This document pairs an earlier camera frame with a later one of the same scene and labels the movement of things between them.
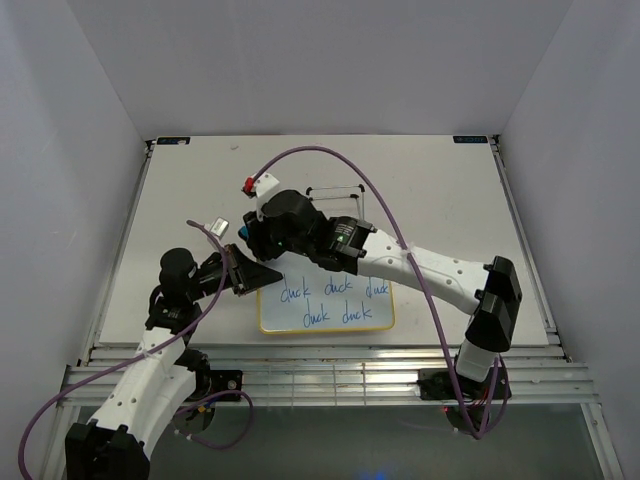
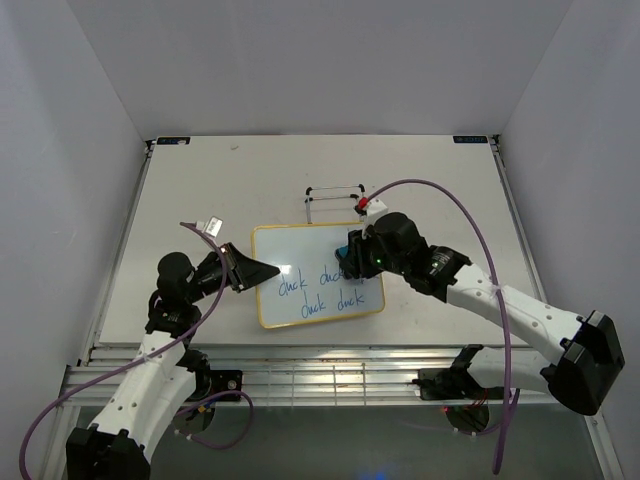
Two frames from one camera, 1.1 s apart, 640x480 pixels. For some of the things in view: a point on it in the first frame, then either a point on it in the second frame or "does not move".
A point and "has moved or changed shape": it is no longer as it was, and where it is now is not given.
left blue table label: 172,140 does not move
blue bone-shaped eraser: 243,232 has moved or changed shape
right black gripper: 259,242 -> 355,263
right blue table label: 470,139 does not move
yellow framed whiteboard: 313,299 has moved or changed shape
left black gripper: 248,274 does not move
